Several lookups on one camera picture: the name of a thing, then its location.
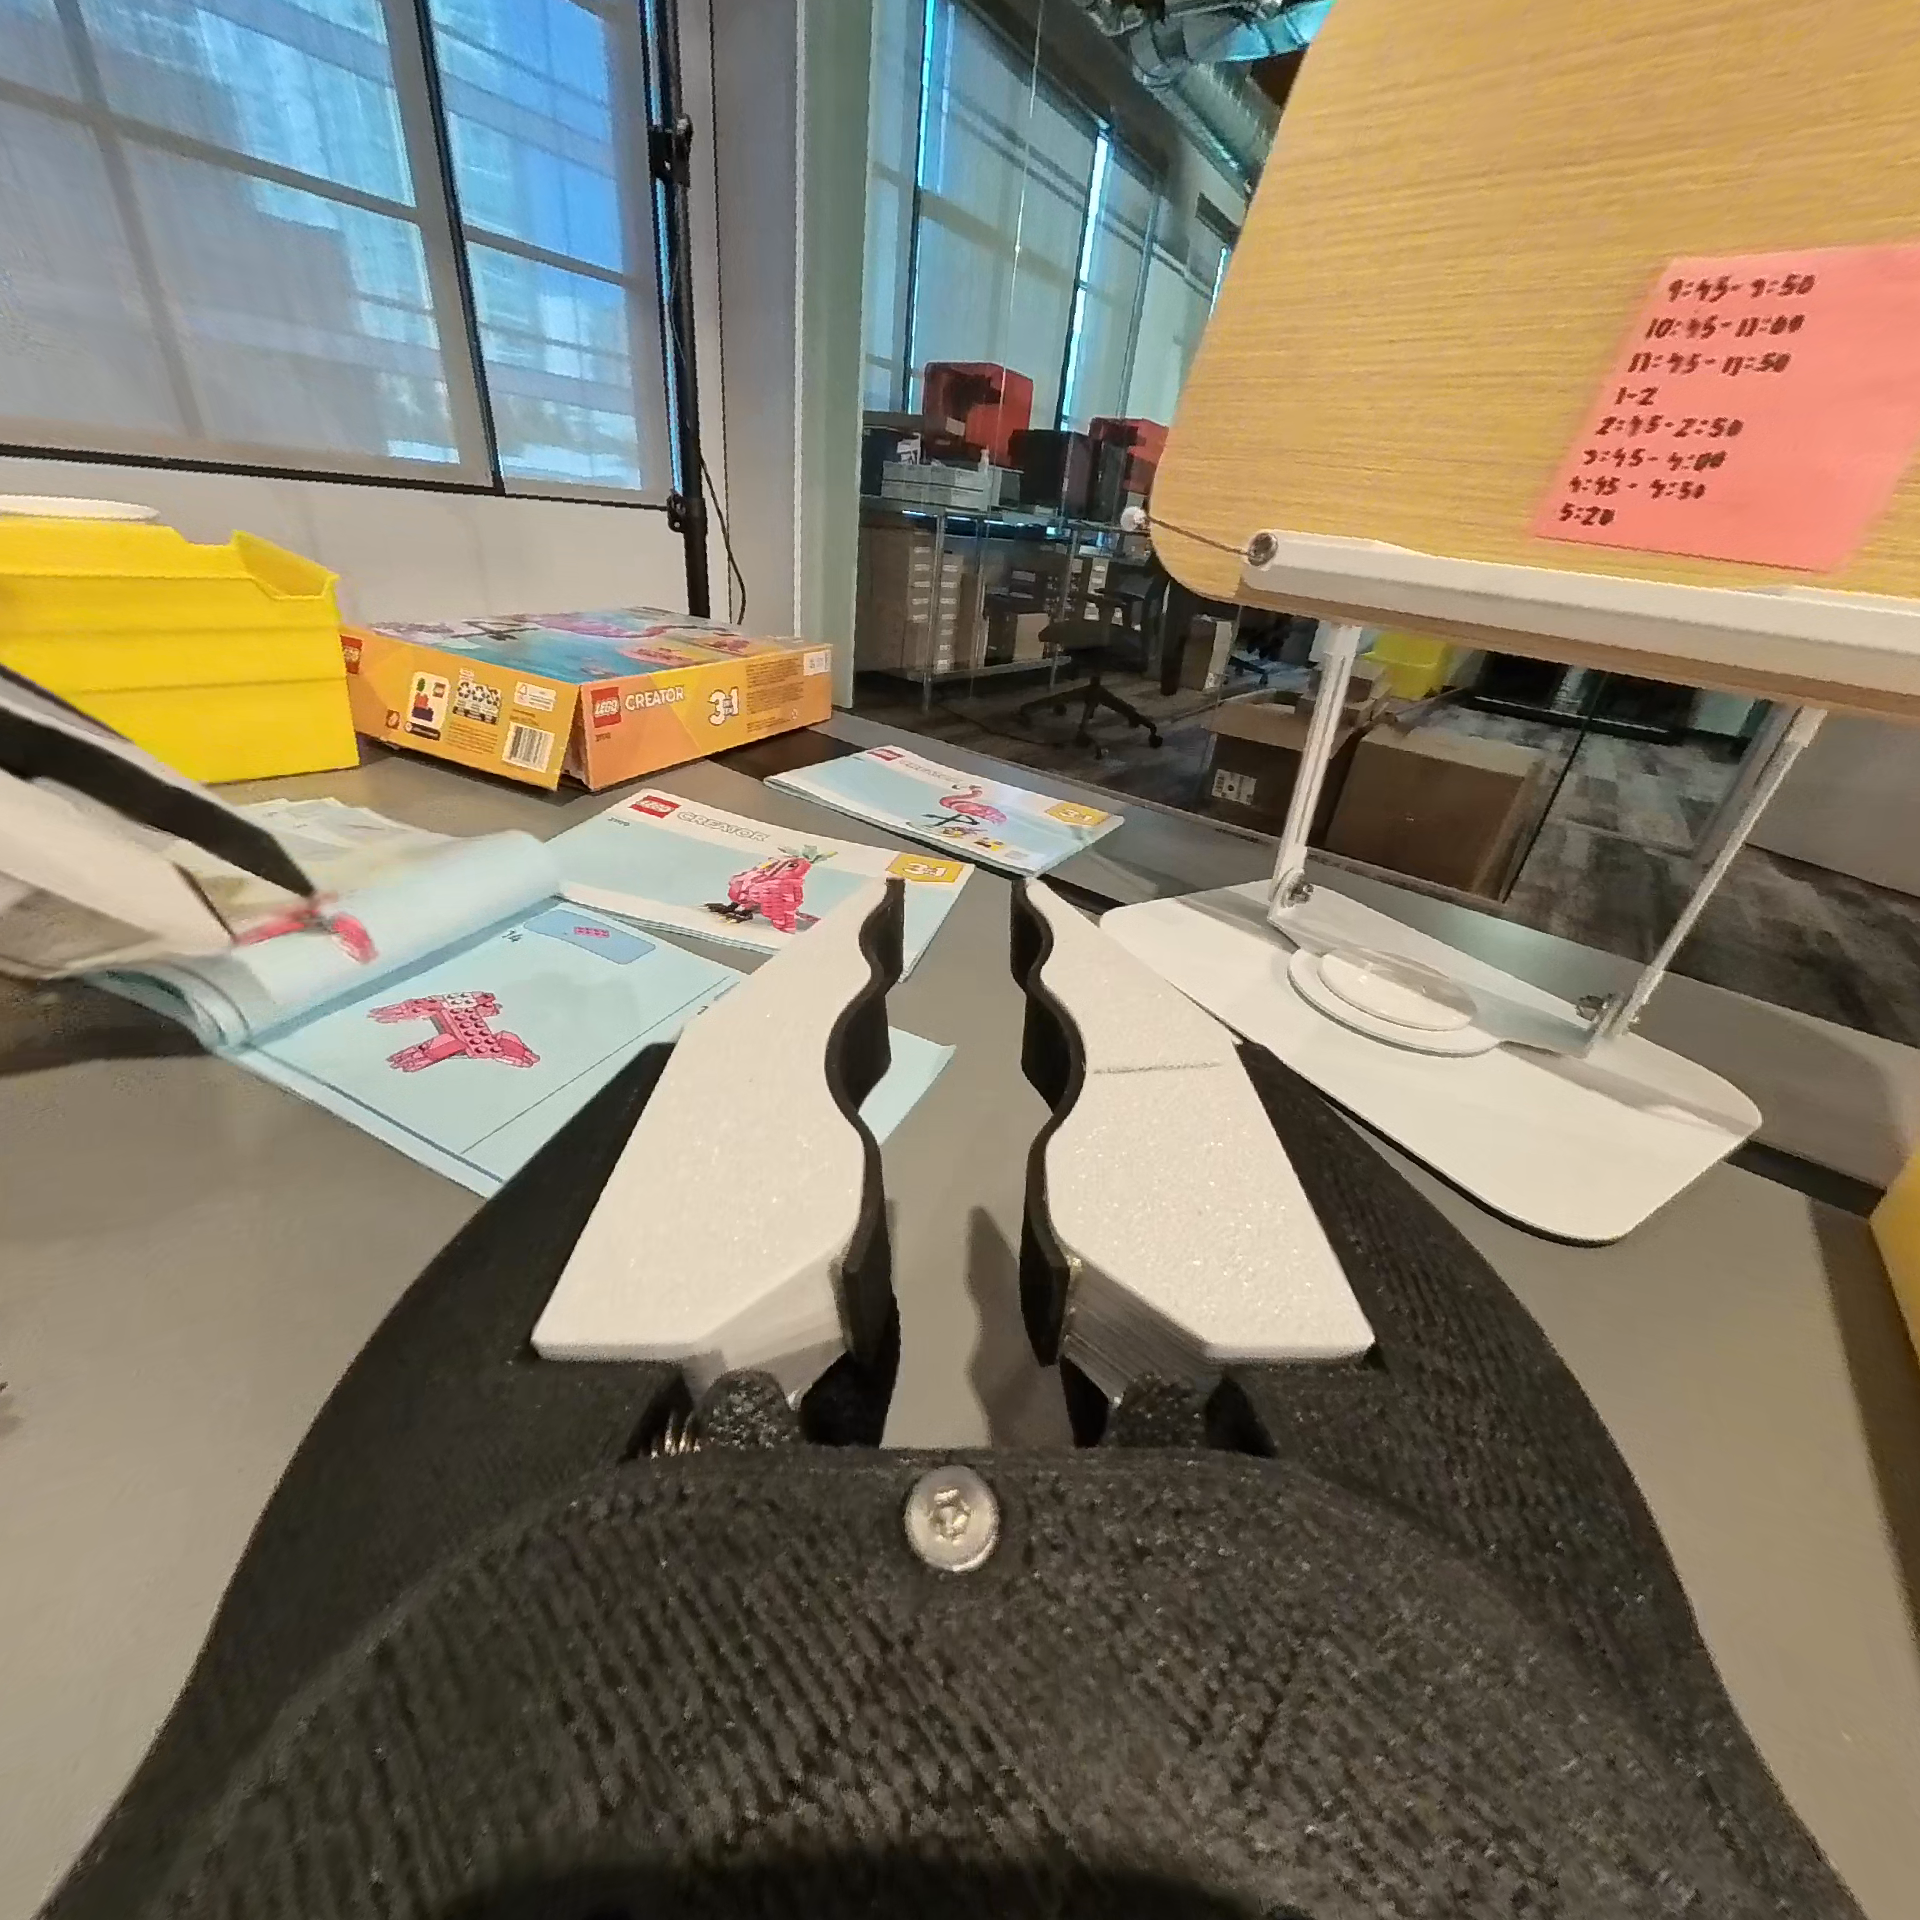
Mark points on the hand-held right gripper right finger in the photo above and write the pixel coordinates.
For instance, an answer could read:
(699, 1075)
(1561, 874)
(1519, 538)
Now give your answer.
(1198, 1199)

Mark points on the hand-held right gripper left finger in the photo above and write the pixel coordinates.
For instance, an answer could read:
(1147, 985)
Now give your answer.
(734, 1187)

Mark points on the pink sticky note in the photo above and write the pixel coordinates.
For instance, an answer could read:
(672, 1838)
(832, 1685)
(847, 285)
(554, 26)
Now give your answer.
(1724, 404)

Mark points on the red 3D printer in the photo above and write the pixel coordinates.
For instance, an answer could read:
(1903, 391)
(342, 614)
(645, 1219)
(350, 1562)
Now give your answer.
(1127, 463)
(972, 415)

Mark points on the black stand pole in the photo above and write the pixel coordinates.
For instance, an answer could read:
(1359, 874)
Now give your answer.
(679, 301)

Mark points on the cardboard box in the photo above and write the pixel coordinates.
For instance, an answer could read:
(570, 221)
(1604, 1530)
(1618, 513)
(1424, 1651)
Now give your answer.
(1259, 773)
(1441, 817)

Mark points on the black office chair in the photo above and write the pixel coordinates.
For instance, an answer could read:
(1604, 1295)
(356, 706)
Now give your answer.
(1088, 659)

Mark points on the light blue instruction booklet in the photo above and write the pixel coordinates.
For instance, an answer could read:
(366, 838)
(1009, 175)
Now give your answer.
(584, 989)

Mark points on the yellow box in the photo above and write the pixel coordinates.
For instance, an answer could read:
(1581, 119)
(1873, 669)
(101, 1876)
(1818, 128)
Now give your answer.
(1903, 1261)

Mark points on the wooden book stand white base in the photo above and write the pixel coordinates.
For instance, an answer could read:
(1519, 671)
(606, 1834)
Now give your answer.
(1424, 301)

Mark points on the large window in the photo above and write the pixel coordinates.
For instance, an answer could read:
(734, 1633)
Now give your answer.
(270, 227)

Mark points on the closed booklet with pink figure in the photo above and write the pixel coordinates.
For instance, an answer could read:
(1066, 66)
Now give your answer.
(674, 872)

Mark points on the grey desk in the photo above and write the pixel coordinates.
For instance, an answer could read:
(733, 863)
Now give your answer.
(179, 1199)

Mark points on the metal shelf rack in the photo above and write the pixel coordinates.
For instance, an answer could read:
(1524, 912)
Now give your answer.
(945, 602)

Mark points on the orange toy brick box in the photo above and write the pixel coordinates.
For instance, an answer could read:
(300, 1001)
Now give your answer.
(658, 706)

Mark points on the yellow plastic bin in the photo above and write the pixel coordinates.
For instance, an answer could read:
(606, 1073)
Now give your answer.
(179, 735)
(150, 614)

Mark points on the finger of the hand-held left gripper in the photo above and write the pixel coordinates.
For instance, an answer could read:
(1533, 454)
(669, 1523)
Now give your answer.
(90, 886)
(133, 781)

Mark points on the closed booklet with flamingo print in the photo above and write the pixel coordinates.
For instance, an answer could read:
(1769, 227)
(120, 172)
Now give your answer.
(899, 790)

